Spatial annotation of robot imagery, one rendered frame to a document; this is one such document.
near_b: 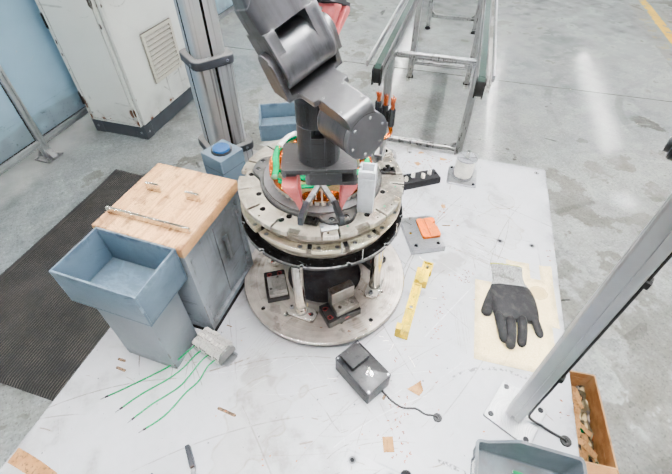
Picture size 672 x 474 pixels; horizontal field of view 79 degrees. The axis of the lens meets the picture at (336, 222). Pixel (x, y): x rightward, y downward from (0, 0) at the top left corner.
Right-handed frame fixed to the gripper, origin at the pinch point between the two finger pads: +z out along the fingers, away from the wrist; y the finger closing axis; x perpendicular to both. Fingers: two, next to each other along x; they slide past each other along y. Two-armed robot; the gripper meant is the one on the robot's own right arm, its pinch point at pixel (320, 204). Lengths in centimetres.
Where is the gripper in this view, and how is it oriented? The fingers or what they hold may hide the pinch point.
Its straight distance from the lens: 62.2
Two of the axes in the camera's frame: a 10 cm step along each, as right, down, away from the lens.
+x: -0.3, -7.0, 7.1
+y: 10.0, -0.2, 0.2
